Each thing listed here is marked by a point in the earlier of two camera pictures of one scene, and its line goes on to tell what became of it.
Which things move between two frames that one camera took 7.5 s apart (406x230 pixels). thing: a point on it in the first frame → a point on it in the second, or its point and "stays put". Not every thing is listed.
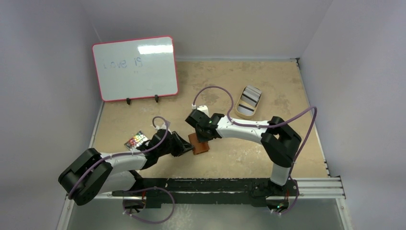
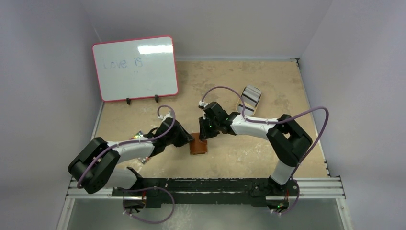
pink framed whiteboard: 136,68 stays put
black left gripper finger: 181,150 → 177,140
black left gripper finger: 186,145 → 182,131
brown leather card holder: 198,147 stays put
